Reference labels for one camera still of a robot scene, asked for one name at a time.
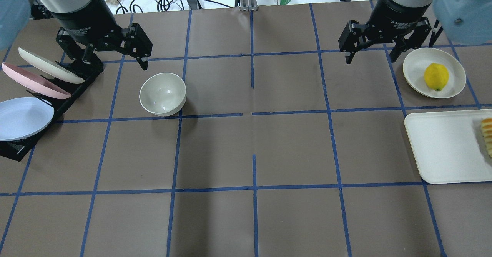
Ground pink plate in rack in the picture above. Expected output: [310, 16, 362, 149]
[2, 62, 71, 99]

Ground white ceramic bowl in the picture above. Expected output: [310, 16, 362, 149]
[139, 72, 187, 117]

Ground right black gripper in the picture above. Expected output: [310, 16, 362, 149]
[338, 0, 432, 64]

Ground light blue plate in rack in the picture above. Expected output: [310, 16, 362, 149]
[0, 97, 54, 142]

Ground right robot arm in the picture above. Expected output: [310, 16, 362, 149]
[338, 0, 492, 64]

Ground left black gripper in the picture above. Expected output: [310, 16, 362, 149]
[55, 0, 153, 73]

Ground white rectangular tray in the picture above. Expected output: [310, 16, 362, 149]
[404, 109, 492, 184]

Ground black dish rack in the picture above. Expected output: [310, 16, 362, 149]
[1, 73, 100, 161]

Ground cream round plate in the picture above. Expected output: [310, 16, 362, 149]
[403, 48, 466, 99]

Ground yellow lemon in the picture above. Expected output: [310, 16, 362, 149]
[424, 63, 449, 92]

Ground cream plate in rack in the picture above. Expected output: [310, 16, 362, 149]
[18, 47, 85, 85]

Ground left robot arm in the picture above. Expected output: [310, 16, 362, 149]
[0, 0, 153, 70]

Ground striped bread pastry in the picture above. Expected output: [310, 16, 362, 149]
[481, 117, 492, 158]

